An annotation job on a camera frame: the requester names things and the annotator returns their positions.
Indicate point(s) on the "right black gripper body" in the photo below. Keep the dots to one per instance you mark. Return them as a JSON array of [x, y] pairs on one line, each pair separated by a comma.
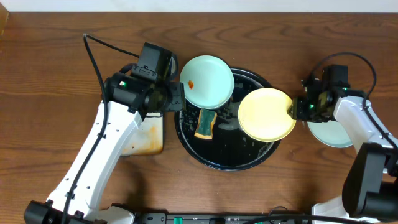
[[297, 108]]

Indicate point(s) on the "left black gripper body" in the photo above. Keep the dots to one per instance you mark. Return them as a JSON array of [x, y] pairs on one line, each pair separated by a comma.
[[178, 96]]

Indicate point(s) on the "mint plate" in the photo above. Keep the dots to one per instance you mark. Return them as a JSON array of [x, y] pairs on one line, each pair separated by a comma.
[[330, 133], [208, 82]]

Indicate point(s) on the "black rectangular soapy tray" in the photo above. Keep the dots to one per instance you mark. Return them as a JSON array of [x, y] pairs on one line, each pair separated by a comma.
[[149, 139]]

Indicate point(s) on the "green yellow sponge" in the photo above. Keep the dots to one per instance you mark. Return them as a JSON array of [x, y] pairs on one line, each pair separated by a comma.
[[206, 121]]

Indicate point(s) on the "yellow plate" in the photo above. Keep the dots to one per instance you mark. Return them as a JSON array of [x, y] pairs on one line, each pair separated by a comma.
[[263, 115]]

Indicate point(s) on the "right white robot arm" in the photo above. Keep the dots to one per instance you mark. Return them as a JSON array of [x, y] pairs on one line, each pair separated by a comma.
[[365, 194]]

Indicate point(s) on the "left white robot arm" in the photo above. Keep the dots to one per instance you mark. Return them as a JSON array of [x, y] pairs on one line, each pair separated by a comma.
[[127, 99]]

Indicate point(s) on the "black round tray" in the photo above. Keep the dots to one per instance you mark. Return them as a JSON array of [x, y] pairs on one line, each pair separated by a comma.
[[230, 148]]

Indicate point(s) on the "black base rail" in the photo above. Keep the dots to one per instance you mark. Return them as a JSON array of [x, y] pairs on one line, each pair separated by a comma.
[[202, 218]]

